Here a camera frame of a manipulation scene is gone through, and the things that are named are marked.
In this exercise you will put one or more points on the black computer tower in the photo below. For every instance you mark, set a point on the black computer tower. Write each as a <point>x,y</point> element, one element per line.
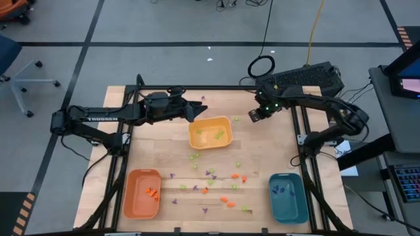
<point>302,77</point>

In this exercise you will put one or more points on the grey side desk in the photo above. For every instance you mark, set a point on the grey side desk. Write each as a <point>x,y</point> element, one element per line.
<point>393,124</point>

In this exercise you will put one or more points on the orange plastic bin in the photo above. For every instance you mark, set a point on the orange plastic bin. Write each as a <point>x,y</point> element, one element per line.
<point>141,206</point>

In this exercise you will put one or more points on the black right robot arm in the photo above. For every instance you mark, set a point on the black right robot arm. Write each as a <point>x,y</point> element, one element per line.
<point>328,103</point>

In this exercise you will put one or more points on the blue office chair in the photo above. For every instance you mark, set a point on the blue office chair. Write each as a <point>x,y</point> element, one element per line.
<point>6,52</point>

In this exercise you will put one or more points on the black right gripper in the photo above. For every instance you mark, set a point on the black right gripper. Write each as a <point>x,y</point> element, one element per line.
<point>269,101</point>

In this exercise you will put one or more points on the black orange striped floor plate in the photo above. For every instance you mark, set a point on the black orange striped floor plate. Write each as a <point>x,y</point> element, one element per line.
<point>24,213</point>
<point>405,36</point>

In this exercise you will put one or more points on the black computer monitor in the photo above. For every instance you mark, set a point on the black computer monitor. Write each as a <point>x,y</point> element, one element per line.
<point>407,83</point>

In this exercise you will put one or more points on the yellow plastic bin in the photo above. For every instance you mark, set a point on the yellow plastic bin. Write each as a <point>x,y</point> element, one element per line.
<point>210,144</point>

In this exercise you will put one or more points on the black desk leg beam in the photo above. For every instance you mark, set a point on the black desk leg beam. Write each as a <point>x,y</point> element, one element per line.
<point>364,152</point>

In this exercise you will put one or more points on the grey metal mounting plate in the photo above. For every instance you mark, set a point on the grey metal mounting plate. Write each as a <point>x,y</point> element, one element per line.
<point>301,139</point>

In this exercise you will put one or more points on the grey keyboard desk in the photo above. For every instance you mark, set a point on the grey keyboard desk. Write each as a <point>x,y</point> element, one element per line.
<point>410,213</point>

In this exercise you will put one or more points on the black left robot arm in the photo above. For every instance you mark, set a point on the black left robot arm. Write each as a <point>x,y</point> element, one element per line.
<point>98,114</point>

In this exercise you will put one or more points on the teal plastic bin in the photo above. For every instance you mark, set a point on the teal plastic bin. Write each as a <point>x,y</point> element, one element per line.
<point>288,209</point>

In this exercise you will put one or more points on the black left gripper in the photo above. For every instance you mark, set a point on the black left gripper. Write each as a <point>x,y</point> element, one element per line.
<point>164,108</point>

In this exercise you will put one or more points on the backlit computer keyboard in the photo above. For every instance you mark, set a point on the backlit computer keyboard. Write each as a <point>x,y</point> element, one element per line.
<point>408,182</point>

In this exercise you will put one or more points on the white paper sheet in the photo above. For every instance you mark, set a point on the white paper sheet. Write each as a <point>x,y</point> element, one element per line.
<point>348,167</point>

